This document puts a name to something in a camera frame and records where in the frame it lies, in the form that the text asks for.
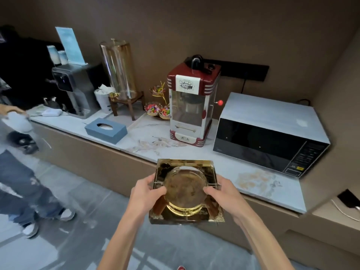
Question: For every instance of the white paper cup with napkins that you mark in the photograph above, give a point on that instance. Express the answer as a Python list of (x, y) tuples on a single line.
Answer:
[(103, 98)]

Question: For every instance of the white cloth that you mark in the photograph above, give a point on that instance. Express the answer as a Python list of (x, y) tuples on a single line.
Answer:
[(18, 122)]

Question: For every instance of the blue tissue box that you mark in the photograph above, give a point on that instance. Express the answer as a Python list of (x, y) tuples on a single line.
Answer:
[(106, 130)]

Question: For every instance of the person's left hand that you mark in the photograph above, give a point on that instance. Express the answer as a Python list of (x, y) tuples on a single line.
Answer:
[(143, 195)]

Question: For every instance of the person's left forearm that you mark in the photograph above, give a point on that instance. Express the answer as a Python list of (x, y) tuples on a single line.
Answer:
[(121, 241)]

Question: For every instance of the clear glass drink dispenser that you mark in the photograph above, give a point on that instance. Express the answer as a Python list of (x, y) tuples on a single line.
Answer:
[(118, 68)]

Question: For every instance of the black device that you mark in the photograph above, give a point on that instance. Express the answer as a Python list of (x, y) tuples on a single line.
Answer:
[(349, 199)]

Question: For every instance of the grey black coffee machine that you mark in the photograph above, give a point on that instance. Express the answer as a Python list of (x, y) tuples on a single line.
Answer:
[(74, 85)]

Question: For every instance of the person's right hand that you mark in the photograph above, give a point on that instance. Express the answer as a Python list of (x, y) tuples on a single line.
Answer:
[(229, 198)]

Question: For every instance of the red white popcorn machine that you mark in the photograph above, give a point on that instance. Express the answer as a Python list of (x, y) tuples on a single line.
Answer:
[(191, 105)]

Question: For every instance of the gold square glass ashtray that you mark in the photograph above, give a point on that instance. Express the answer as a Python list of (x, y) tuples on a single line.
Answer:
[(186, 191)]

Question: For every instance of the gold candy stand with sweets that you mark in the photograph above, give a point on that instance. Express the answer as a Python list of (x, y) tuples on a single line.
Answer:
[(158, 105)]

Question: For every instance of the white folded towel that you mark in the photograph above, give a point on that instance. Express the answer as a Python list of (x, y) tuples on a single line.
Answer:
[(52, 112)]

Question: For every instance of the person's left thumb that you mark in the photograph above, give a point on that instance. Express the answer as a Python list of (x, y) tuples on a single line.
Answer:
[(159, 191)]

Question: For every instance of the person's right thumb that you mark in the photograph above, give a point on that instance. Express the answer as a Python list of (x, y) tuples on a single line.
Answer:
[(211, 191)]

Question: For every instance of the person's right forearm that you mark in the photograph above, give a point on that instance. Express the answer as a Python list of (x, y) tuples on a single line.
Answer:
[(261, 244)]

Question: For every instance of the black kettle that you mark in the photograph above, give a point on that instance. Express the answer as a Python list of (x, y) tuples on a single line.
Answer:
[(52, 103)]

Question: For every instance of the black headphones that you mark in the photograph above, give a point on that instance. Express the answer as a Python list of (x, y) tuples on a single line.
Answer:
[(200, 63)]

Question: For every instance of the blue sign card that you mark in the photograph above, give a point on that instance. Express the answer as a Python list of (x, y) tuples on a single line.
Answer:
[(70, 45)]

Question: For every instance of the silver black microwave oven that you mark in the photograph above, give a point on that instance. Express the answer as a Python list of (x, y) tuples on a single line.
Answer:
[(271, 134)]

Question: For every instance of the black wall socket strip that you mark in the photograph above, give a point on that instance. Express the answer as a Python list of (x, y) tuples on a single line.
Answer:
[(239, 70)]

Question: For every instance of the brown wooden dispenser stand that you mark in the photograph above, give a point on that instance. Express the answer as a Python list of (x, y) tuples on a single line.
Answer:
[(127, 102)]

